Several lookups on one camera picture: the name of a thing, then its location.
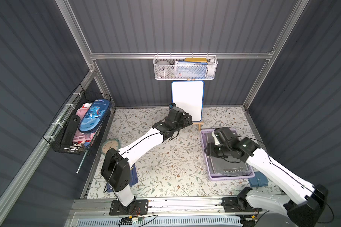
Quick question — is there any plain grey pillowcase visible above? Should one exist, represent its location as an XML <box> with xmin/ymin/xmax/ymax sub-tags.
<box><xmin>206</xmin><ymin>132</ymin><xmax>253</xmax><ymax>177</ymax></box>

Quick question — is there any purple plastic basket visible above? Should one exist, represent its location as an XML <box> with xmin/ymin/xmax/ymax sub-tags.
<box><xmin>200</xmin><ymin>129</ymin><xmax>255</xmax><ymax>181</ymax></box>

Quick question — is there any navy striped pillowcase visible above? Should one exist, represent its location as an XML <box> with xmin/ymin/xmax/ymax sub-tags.
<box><xmin>105</xmin><ymin>165</ymin><xmax>138</xmax><ymax>193</ymax></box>

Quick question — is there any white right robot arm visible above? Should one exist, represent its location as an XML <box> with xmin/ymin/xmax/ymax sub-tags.
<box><xmin>205</xmin><ymin>127</ymin><xmax>328</xmax><ymax>227</ymax></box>

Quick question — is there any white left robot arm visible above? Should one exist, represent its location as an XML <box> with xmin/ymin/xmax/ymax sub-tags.
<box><xmin>100</xmin><ymin>103</ymin><xmax>193</xmax><ymax>210</ymax></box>

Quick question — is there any yellow case in basket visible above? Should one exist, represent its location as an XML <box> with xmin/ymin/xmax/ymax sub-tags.
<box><xmin>184</xmin><ymin>58</ymin><xmax>208</xmax><ymax>64</ymax></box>

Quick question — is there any small wooden easel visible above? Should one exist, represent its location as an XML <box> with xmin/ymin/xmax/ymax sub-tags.
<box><xmin>193</xmin><ymin>122</ymin><xmax>204</xmax><ymax>131</ymax></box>

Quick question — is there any blue framed whiteboard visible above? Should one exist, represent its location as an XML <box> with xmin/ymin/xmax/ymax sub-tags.
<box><xmin>171</xmin><ymin>80</ymin><xmax>205</xmax><ymax>122</ymax></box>

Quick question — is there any small blue wallet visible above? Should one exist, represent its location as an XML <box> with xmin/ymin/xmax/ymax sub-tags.
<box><xmin>248</xmin><ymin>171</ymin><xmax>269</xmax><ymax>188</ymax></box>

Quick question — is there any blue white booklet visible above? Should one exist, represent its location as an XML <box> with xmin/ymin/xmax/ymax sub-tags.
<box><xmin>174</xmin><ymin>61</ymin><xmax>208</xmax><ymax>79</ymax></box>

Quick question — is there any white tape roll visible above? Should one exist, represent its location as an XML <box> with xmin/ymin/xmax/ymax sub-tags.
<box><xmin>154</xmin><ymin>61</ymin><xmax>171</xmax><ymax>77</ymax></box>

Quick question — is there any green round clock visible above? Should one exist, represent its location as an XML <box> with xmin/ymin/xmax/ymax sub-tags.
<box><xmin>100</xmin><ymin>139</ymin><xmax>121</xmax><ymax>155</ymax></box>

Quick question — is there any blue shark pencil case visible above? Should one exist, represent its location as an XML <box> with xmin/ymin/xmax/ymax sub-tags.
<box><xmin>85</xmin><ymin>99</ymin><xmax>111</xmax><ymax>133</ymax></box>

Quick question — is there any pink pouch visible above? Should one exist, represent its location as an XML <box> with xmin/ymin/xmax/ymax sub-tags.
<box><xmin>72</xmin><ymin>103</ymin><xmax>95</xmax><ymax>147</ymax></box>

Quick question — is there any black remote control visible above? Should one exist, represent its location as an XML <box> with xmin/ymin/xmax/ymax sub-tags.
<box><xmin>60</xmin><ymin>115</ymin><xmax>81</xmax><ymax>148</ymax></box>

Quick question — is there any metal rod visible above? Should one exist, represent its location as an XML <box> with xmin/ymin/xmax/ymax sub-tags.
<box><xmin>76</xmin><ymin>148</ymin><xmax>88</xmax><ymax>174</ymax></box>

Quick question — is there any white mesh wall basket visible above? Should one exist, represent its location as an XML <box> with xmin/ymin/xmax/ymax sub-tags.
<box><xmin>153</xmin><ymin>55</ymin><xmax>218</xmax><ymax>80</ymax></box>

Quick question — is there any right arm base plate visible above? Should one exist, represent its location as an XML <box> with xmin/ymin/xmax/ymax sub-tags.
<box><xmin>221</xmin><ymin>197</ymin><xmax>263</xmax><ymax>213</ymax></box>

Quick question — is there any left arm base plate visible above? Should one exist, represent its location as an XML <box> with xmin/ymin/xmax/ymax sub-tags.
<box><xmin>109</xmin><ymin>199</ymin><xmax>149</xmax><ymax>216</ymax></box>

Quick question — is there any black wire wall basket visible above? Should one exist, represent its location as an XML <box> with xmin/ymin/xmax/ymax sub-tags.
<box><xmin>44</xmin><ymin>89</ymin><xmax>112</xmax><ymax>156</ymax></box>

